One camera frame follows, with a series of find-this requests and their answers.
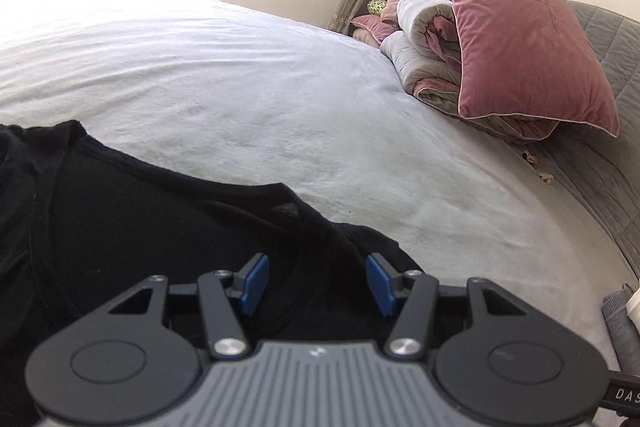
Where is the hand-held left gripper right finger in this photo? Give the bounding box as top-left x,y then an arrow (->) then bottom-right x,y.
366,252 -> 526,358

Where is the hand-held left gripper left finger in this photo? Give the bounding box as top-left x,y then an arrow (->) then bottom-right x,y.
107,253 -> 270,358

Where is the black t-shirt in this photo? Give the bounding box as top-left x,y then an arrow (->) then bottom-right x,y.
0,120 -> 427,427

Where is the folded grey garment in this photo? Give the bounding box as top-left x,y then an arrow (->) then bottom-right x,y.
601,286 -> 640,360

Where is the folded white garment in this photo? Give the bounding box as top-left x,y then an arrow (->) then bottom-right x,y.
625,287 -> 640,329

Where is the small beige crumpled object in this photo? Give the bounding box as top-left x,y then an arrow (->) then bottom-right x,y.
521,151 -> 555,186

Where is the grey bed sheet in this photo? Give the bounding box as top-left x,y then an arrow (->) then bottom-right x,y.
0,0 -> 627,427

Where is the grey quilted headboard cover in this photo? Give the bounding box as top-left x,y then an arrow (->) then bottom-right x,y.
520,1 -> 640,279

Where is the folded grey pink quilt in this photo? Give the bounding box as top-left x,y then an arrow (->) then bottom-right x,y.
380,0 -> 562,142

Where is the small pink cushion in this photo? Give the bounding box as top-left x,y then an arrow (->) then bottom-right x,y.
350,0 -> 402,46

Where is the pink velvet pillow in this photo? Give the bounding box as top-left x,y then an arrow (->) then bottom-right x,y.
425,0 -> 620,138

